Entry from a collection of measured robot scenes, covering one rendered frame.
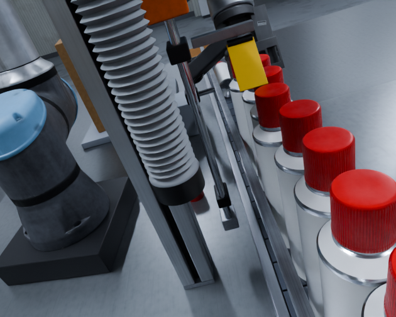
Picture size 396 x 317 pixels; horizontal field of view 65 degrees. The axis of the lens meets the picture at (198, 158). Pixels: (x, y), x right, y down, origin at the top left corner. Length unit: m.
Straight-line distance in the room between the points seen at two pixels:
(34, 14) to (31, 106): 9.56
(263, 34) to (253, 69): 0.22
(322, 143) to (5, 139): 0.41
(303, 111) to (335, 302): 0.14
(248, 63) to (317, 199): 0.17
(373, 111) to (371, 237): 0.51
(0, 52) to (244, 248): 0.50
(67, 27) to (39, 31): 9.83
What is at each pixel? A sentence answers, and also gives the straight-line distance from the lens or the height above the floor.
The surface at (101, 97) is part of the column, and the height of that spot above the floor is 1.12.
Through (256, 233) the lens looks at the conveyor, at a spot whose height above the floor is 0.88.
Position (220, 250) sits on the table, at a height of 0.83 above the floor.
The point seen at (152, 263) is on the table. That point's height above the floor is 0.83.
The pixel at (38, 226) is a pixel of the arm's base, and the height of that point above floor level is 0.93.
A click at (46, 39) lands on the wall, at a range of 10.10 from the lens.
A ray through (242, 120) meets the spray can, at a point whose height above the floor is 0.99.
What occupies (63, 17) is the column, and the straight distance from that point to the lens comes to 0.29.
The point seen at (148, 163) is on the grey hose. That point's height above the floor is 1.11.
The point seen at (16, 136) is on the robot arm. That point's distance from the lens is 0.50.
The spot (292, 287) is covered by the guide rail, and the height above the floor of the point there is 0.96.
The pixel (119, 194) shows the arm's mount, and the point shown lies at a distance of 0.62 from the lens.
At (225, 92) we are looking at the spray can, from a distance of 0.84.
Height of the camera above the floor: 1.20
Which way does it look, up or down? 32 degrees down
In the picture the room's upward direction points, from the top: 18 degrees counter-clockwise
